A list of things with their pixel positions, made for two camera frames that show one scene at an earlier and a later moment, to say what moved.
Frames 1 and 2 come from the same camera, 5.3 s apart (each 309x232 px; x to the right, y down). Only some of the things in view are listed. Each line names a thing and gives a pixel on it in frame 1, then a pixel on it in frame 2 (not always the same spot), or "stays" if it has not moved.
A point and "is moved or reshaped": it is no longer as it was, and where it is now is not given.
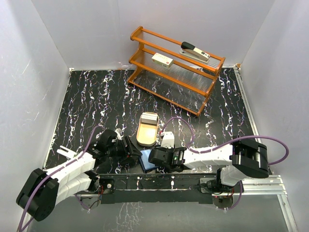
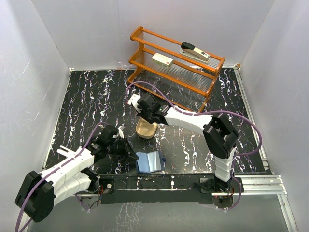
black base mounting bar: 157,188 stays
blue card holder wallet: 144,158 is moved or reshaped
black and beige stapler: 189,50 stays
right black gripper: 163,149 → 141,114
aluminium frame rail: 273,185 stays
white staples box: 162,60 stays
